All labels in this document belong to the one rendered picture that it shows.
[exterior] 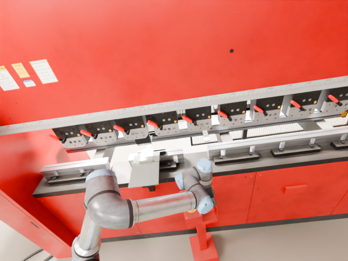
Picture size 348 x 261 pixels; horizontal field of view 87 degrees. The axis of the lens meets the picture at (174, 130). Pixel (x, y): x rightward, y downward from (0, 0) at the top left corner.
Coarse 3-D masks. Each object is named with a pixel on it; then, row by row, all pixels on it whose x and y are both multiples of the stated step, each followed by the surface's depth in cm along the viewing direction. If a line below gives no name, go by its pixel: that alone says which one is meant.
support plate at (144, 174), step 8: (136, 160) 125; (152, 160) 122; (136, 168) 119; (144, 168) 118; (152, 168) 117; (136, 176) 114; (144, 176) 113; (152, 176) 112; (128, 184) 110; (136, 184) 109; (144, 184) 108; (152, 184) 107
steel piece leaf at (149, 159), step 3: (141, 153) 129; (144, 153) 128; (147, 153) 128; (150, 153) 127; (141, 156) 126; (144, 156) 126; (147, 156) 125; (150, 156) 125; (141, 159) 124; (144, 159) 124; (147, 159) 123; (150, 159) 120; (141, 162) 121; (144, 162) 121; (147, 162) 121
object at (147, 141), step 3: (144, 138) 121; (147, 138) 121; (150, 138) 122; (138, 141) 122; (141, 141) 122; (144, 141) 122; (147, 141) 123; (150, 141) 123; (138, 144) 125; (141, 144) 125; (144, 144) 125; (147, 144) 125
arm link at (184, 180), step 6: (192, 168) 91; (180, 174) 89; (186, 174) 88; (192, 174) 88; (198, 174) 88; (180, 180) 87; (186, 180) 86; (192, 180) 85; (198, 180) 89; (180, 186) 86; (186, 186) 85
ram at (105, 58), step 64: (0, 0) 72; (64, 0) 73; (128, 0) 73; (192, 0) 74; (256, 0) 75; (320, 0) 75; (0, 64) 87; (64, 64) 88; (128, 64) 89; (192, 64) 90; (256, 64) 91; (320, 64) 92
